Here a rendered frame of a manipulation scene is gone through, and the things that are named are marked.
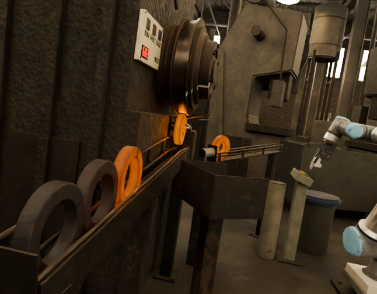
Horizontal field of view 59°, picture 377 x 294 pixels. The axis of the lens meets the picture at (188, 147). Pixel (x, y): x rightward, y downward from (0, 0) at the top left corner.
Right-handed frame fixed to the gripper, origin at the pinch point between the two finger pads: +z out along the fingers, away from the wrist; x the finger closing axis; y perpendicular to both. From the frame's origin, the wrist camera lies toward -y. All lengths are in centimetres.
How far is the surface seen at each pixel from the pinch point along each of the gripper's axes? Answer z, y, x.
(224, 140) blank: 11, -56, -11
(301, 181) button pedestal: 10.8, -0.9, -4.6
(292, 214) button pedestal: 33.8, 6.8, 2.3
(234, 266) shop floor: 75, -13, -25
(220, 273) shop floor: 78, -20, -38
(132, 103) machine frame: 7, -90, -103
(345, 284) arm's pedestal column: 51, 48, -21
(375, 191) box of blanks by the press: -5, 103, 155
